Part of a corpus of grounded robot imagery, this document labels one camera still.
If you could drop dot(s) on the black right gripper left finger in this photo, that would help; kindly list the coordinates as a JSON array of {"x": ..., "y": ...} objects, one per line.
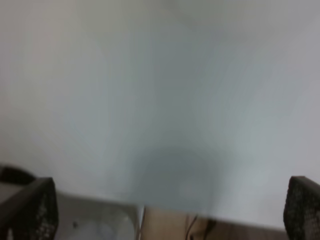
[{"x": 28, "y": 206}]

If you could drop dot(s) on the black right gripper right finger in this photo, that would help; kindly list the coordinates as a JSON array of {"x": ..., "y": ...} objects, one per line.
[{"x": 301, "y": 215}]

